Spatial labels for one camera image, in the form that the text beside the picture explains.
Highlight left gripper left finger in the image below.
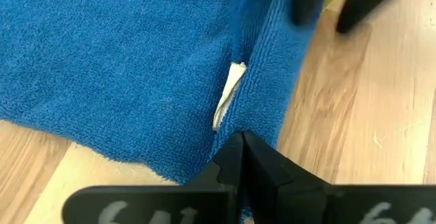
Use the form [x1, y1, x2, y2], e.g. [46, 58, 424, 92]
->
[183, 131, 245, 224]

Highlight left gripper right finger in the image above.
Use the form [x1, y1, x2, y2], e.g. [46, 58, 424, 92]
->
[243, 131, 330, 224]

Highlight blue microfiber towel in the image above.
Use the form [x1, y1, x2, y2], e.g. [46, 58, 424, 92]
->
[0, 0, 330, 224]

